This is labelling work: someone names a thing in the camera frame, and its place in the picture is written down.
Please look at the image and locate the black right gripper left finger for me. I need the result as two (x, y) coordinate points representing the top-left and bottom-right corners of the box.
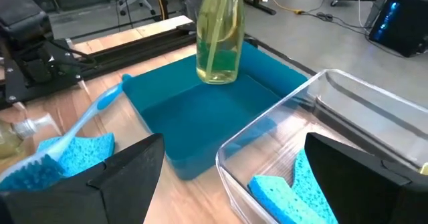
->
(0, 133), (165, 224)

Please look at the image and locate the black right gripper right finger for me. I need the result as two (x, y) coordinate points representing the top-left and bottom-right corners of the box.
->
(304, 132), (428, 224)

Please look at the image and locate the blue and white dish brush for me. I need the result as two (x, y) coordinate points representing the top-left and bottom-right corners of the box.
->
(0, 73), (133, 191)

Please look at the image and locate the blue cellulose sponge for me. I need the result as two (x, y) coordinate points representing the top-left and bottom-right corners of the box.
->
(292, 149), (339, 224)
(247, 175), (327, 224)
(35, 132), (116, 180)

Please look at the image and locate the yellow-green dish soap bottle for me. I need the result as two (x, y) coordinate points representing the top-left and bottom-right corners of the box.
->
(195, 0), (246, 86)
(0, 112), (63, 161)

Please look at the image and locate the clear plastic bin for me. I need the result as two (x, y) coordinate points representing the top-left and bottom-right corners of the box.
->
(215, 68), (428, 224)

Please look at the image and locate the teal plastic bin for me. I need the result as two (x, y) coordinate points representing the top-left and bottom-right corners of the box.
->
(122, 39), (309, 181)

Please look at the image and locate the black computer tower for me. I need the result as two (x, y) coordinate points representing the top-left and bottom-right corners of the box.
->
(369, 0), (428, 58)

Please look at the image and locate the black floor cable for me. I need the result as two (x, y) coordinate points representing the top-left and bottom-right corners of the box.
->
(300, 11), (372, 37)

